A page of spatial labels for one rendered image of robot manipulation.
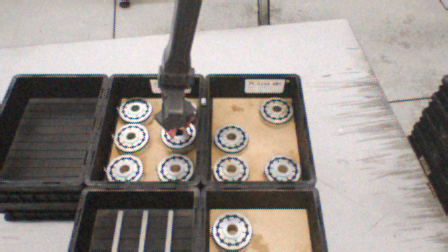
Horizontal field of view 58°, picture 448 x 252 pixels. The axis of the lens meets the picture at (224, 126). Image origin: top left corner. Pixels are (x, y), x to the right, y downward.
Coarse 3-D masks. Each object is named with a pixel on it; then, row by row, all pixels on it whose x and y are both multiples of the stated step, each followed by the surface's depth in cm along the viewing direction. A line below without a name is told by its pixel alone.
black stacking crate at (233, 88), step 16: (224, 80) 128; (240, 80) 128; (288, 80) 128; (224, 96) 134; (240, 96) 134; (256, 96) 134; (272, 96) 134; (288, 96) 134; (208, 128) 116; (208, 144) 116; (304, 144) 114; (208, 160) 116; (304, 160) 114; (208, 176) 117; (304, 176) 114
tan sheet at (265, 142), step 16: (224, 112) 131; (240, 112) 131; (256, 112) 131; (256, 128) 127; (272, 128) 127; (288, 128) 127; (256, 144) 124; (272, 144) 124; (288, 144) 124; (256, 160) 120; (256, 176) 117
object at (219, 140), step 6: (222, 126) 124; (228, 126) 124; (234, 126) 124; (216, 132) 122; (222, 132) 123; (240, 132) 122; (246, 132) 122; (216, 138) 121; (222, 138) 121; (240, 138) 121; (246, 138) 121; (222, 144) 120; (228, 144) 120; (234, 144) 120; (240, 144) 120; (246, 144) 120; (228, 150) 118; (234, 150) 118
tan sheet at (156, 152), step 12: (156, 108) 132; (120, 120) 129; (156, 132) 126; (156, 144) 124; (144, 156) 121; (156, 156) 121; (192, 156) 121; (144, 168) 119; (144, 180) 116; (156, 180) 116
